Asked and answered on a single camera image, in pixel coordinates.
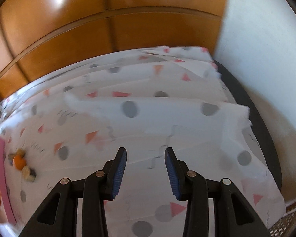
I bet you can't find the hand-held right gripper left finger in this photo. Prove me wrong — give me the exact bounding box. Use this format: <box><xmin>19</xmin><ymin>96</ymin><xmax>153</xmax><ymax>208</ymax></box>
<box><xmin>18</xmin><ymin>147</ymin><xmax>127</xmax><ymax>237</ymax></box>

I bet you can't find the printed white tablecloth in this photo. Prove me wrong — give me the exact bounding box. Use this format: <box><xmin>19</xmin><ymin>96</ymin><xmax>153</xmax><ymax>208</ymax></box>
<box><xmin>0</xmin><ymin>46</ymin><xmax>285</xmax><ymax>237</ymax></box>

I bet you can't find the pink rimmed shallow tray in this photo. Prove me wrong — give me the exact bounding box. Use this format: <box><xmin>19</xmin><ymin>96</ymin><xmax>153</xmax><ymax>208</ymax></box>
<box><xmin>0</xmin><ymin>138</ymin><xmax>16</xmax><ymax>224</ymax></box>

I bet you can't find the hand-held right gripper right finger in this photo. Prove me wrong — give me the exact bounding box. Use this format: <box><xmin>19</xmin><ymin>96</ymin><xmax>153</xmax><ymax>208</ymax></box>
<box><xmin>164</xmin><ymin>147</ymin><xmax>272</xmax><ymax>237</ymax></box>

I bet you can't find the perforated metal basket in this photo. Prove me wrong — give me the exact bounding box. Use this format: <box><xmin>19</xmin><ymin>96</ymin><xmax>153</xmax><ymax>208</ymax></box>
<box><xmin>266</xmin><ymin>200</ymin><xmax>296</xmax><ymax>237</ymax></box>

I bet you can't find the black round table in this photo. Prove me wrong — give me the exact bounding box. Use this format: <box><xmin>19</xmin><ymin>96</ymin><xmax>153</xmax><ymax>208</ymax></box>
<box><xmin>212</xmin><ymin>59</ymin><xmax>283</xmax><ymax>195</ymax></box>

